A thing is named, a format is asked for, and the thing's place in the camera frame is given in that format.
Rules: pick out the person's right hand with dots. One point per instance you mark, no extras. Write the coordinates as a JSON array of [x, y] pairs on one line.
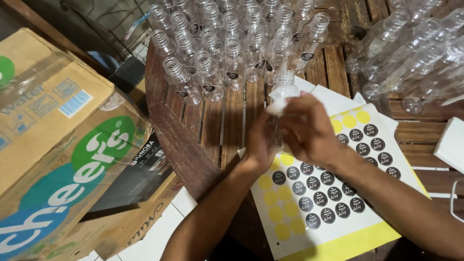
[[311, 134]]

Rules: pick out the person's left hand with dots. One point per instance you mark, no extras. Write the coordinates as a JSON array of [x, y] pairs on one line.
[[258, 145]]

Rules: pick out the person's left fingers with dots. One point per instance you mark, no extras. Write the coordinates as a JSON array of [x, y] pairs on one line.
[[269, 121]]

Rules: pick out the person's right fingers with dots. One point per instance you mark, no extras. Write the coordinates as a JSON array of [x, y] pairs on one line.
[[292, 125]]

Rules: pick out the clear plastic bottle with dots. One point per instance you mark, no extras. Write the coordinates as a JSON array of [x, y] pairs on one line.
[[283, 89]]

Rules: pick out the white backing paper sheet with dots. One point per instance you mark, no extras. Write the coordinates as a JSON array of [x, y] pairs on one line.
[[330, 99]]

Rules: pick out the group of black round stickers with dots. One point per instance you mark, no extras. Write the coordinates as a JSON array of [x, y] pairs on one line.
[[328, 194]]

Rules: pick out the group of labelled clear bottles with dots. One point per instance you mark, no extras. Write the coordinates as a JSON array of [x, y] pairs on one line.
[[232, 47]]

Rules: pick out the yellow and white sticker sheet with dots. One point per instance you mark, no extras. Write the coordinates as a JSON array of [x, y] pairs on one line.
[[326, 232]]

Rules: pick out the pile of unlabelled clear bottles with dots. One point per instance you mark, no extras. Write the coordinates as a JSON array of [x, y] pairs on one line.
[[409, 54]]

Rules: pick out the black printed box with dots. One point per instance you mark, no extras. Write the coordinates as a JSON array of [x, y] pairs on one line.
[[137, 177]]

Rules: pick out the black square object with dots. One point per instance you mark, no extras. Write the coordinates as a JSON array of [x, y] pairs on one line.
[[127, 74]]

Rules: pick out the white box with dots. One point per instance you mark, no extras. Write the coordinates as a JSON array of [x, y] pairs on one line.
[[451, 145]]

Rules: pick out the flat brown cardboard box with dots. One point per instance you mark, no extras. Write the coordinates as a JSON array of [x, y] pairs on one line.
[[137, 221]]

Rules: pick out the blue plastic object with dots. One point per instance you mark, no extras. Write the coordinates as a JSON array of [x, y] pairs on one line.
[[103, 60]]

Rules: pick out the large brown cardboard carton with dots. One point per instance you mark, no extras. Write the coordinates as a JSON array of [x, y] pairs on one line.
[[61, 145]]

